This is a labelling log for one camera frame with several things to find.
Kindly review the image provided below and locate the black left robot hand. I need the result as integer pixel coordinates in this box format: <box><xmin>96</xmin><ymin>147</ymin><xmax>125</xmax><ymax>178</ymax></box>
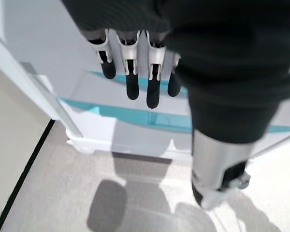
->
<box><xmin>61</xmin><ymin>0</ymin><xmax>290</xmax><ymax>210</ymax></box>

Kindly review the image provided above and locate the white blue medical cart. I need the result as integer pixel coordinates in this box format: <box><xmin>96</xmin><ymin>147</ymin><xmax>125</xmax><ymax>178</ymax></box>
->
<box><xmin>0</xmin><ymin>0</ymin><xmax>290</xmax><ymax>163</ymax></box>

